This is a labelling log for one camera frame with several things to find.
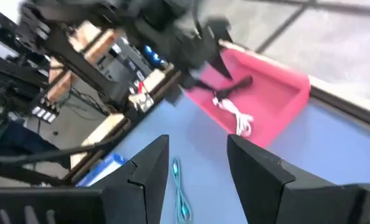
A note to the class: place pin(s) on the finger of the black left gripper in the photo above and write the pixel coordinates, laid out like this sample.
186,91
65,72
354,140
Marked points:
235,85
224,65

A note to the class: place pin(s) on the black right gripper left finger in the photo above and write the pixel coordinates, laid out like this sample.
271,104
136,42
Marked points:
141,193

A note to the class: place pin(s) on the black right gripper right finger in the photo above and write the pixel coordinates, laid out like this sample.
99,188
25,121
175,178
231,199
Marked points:
275,196

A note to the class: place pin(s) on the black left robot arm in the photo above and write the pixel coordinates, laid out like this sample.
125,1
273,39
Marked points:
79,62

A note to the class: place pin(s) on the pink plastic bin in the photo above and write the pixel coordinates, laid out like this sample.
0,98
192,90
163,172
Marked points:
275,102

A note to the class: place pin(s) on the grey-blue table mat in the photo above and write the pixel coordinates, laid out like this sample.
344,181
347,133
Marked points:
328,149

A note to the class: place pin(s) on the blue DualShock controller box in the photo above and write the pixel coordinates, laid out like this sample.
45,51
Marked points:
104,169

